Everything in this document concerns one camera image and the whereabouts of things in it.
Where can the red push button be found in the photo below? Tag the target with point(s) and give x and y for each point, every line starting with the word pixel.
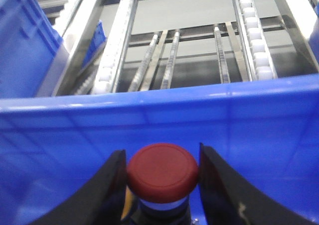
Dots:
pixel 162 176

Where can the white roller track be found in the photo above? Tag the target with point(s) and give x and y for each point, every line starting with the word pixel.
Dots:
pixel 256 51

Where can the blue crate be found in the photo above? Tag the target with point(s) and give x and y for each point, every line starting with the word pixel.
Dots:
pixel 266 130
pixel 28 44

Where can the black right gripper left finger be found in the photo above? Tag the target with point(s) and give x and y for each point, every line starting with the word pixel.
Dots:
pixel 100 201

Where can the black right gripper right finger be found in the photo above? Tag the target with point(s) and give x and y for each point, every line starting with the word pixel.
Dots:
pixel 229 199

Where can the blue crate rear right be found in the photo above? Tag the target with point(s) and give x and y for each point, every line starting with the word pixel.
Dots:
pixel 28 44

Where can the blue crate front right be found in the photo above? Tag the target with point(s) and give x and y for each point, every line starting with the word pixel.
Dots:
pixel 266 130

